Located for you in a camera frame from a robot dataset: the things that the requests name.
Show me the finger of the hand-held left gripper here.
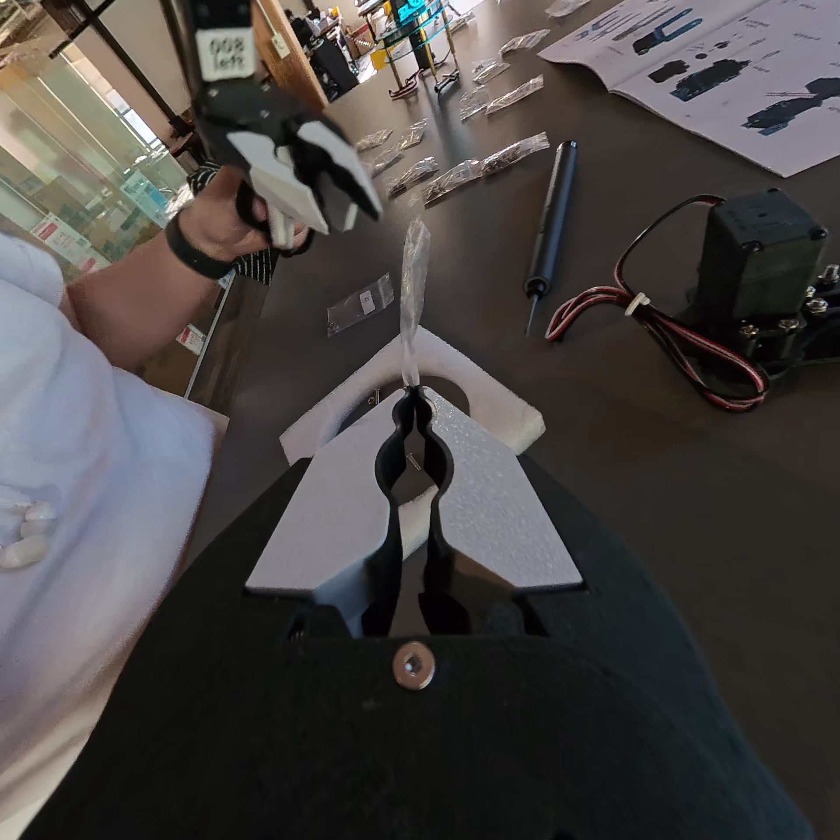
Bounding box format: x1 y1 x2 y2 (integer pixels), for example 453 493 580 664
295 120 386 233
226 130 330 237

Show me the black servo motor with cable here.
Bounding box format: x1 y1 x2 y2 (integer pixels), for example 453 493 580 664
546 188 840 413

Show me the dark desk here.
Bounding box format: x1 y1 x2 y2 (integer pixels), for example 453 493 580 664
187 0 840 840

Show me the black office chair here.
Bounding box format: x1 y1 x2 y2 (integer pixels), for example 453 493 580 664
307 36 360 103

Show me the white foam square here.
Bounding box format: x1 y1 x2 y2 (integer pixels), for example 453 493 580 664
280 326 547 565

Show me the wooden pillar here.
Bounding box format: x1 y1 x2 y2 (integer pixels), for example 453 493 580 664
251 0 329 110

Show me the glass partition with posters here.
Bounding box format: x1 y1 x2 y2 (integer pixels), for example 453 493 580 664
0 52 238 403

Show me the scatter of small parts bags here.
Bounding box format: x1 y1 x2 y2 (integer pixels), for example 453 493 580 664
327 0 595 338

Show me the black metal bar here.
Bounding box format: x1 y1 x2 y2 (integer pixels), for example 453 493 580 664
523 140 580 337

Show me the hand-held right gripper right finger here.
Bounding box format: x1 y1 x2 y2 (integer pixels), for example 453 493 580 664
419 387 585 636

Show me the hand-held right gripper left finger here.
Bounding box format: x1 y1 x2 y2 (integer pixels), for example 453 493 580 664
246 388 416 637

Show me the person's left hand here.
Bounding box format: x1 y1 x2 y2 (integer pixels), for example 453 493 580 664
177 165 283 265

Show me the black wristband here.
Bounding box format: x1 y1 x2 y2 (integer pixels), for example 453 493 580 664
165 211 236 280

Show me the clear bag with red parts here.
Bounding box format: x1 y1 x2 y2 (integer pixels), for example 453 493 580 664
399 220 433 396

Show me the open instruction booklet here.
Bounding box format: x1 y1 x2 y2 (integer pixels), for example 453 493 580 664
538 0 840 178

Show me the person's left forearm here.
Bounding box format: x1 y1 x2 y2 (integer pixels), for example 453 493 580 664
66 257 229 376

